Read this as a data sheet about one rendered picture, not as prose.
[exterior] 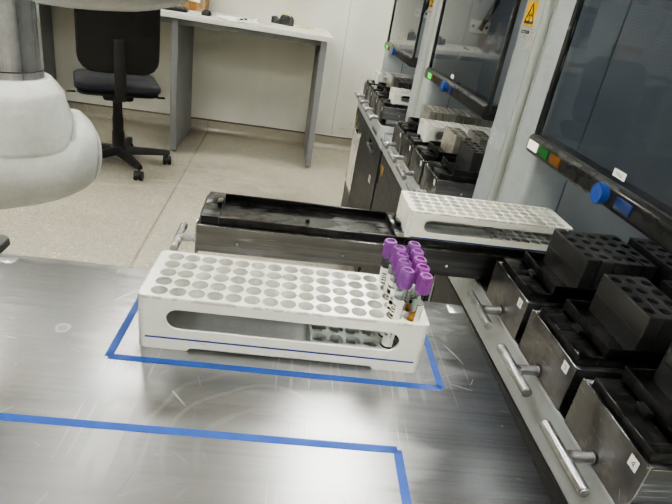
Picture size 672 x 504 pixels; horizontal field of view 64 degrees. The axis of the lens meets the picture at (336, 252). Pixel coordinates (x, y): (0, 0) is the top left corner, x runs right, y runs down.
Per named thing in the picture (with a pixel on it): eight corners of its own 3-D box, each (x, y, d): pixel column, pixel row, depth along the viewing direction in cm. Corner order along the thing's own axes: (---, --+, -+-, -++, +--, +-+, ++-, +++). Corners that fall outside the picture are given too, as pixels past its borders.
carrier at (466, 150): (475, 177, 130) (482, 153, 127) (467, 176, 130) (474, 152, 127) (462, 163, 140) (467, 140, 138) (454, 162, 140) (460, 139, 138)
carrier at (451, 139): (458, 159, 144) (464, 137, 141) (451, 158, 143) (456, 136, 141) (446, 147, 154) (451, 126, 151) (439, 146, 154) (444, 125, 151)
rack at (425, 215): (540, 237, 105) (550, 208, 103) (562, 260, 96) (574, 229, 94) (393, 220, 101) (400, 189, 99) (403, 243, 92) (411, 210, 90)
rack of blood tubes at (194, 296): (404, 321, 67) (414, 278, 64) (418, 373, 58) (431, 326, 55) (161, 295, 64) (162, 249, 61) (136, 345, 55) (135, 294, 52)
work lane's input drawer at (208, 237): (542, 264, 110) (556, 225, 106) (573, 300, 98) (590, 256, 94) (182, 226, 101) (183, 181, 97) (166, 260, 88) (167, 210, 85)
